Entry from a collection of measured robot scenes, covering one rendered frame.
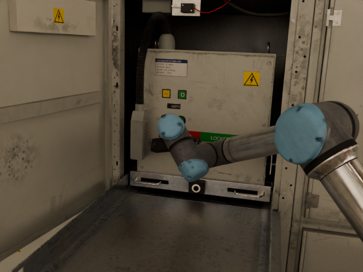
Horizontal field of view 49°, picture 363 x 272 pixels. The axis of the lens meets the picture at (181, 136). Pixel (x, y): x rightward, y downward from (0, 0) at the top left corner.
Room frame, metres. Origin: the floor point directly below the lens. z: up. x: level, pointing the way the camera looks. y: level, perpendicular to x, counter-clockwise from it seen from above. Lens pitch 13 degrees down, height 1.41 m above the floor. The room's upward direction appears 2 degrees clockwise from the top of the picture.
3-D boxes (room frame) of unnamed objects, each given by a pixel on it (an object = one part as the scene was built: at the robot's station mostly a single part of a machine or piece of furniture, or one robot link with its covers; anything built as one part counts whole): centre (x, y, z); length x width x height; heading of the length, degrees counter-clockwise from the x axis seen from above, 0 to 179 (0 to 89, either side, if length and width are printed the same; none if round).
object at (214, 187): (1.43, -0.07, 0.89); 0.54 x 0.05 x 0.06; 77
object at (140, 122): (1.39, 0.15, 1.09); 0.08 x 0.05 x 0.17; 167
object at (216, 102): (1.41, -0.07, 1.15); 0.48 x 0.01 x 0.48; 77
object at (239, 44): (1.76, -0.15, 1.18); 0.78 x 0.69 x 0.79; 167
